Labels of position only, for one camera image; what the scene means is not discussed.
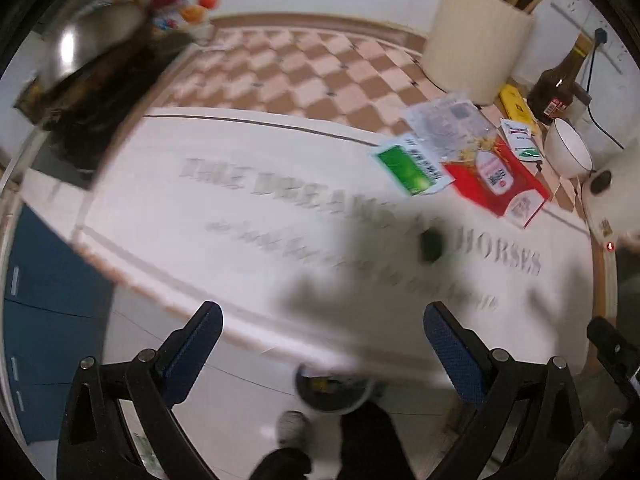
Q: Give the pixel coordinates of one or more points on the dark sauce bottle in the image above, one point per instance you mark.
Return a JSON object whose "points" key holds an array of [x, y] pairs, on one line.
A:
{"points": [[555, 87]]}

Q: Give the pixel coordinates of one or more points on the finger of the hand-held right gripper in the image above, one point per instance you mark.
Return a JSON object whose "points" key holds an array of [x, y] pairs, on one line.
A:
{"points": [[617, 355]]}

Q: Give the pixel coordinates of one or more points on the white wall socket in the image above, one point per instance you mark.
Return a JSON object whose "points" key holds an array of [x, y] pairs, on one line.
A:
{"points": [[574, 2]]}

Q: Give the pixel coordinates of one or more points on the pink and white kettle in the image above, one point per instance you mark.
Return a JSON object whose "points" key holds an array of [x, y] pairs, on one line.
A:
{"points": [[617, 195]]}

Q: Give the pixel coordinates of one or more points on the white trash bin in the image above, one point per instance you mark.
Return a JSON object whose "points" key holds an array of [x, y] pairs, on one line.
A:
{"points": [[330, 390]]}

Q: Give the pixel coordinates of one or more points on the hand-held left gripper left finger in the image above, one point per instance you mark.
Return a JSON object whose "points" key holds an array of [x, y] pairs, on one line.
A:
{"points": [[196, 342]]}

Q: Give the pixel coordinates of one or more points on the yellow packet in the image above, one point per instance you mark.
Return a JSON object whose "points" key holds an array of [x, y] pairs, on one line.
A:
{"points": [[517, 107]]}

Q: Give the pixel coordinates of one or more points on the cream utensil holder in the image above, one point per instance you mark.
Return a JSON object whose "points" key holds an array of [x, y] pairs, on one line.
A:
{"points": [[475, 45]]}

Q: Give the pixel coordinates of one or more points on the blue base cabinet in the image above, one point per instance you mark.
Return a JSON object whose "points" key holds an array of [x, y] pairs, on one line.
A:
{"points": [[45, 310]]}

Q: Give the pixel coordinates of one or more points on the green and white sachet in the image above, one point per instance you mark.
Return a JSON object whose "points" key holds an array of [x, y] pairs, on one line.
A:
{"points": [[522, 140]]}

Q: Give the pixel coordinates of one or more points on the green packet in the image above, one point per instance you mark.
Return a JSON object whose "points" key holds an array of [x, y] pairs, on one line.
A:
{"points": [[407, 170]]}

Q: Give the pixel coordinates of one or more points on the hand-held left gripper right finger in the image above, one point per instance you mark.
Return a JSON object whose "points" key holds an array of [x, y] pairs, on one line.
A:
{"points": [[452, 355]]}

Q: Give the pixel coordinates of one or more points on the person's dark trouser leg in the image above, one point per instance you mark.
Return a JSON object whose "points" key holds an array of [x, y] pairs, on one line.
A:
{"points": [[360, 445]]}

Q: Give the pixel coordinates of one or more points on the clear plastic wrapper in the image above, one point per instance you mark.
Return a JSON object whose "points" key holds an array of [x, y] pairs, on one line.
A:
{"points": [[445, 120]]}

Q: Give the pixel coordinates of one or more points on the small dark green wrapper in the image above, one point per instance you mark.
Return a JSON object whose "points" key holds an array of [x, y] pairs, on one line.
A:
{"points": [[430, 246]]}

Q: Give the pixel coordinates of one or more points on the grey slipper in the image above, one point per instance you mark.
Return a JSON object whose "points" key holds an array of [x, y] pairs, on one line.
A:
{"points": [[292, 427]]}

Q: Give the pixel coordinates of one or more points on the red snack packet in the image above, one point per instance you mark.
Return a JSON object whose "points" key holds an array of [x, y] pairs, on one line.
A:
{"points": [[495, 185]]}

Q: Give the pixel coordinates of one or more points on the steel pot lid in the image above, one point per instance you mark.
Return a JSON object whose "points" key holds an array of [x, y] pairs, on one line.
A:
{"points": [[85, 40]]}

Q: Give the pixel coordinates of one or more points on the dark wok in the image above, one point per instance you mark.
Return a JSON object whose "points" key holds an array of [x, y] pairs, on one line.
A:
{"points": [[95, 110]]}

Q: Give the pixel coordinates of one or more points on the white bowl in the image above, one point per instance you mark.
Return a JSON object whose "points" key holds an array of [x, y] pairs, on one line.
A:
{"points": [[567, 150]]}

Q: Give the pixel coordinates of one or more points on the checkered tablecloth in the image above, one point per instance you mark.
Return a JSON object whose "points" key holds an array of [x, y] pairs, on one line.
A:
{"points": [[250, 125]]}

